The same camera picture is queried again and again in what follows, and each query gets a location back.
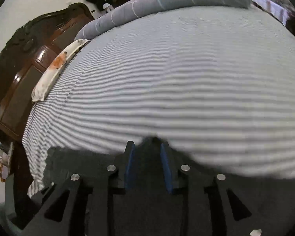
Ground floral white orange pillow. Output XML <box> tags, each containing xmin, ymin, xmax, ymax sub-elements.
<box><xmin>31</xmin><ymin>39</ymin><xmax>90</xmax><ymax>103</ymax></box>

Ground grey white striped bed sheet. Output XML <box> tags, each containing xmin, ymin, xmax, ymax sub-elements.
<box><xmin>22</xmin><ymin>6</ymin><xmax>295</xmax><ymax>195</ymax></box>

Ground pile of clothes on cabinet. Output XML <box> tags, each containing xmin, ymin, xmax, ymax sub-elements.
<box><xmin>252</xmin><ymin>0</ymin><xmax>295</xmax><ymax>26</ymax></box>

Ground black denim pants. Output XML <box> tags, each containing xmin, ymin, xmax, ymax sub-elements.
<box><xmin>37</xmin><ymin>137</ymin><xmax>295</xmax><ymax>235</ymax></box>

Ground dark wooden headboard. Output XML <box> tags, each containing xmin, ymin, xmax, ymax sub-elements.
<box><xmin>0</xmin><ymin>3</ymin><xmax>94</xmax><ymax>142</ymax></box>

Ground grey rolled duvet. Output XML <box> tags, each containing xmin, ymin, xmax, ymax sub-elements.
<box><xmin>75</xmin><ymin>0</ymin><xmax>250</xmax><ymax>40</ymax></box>

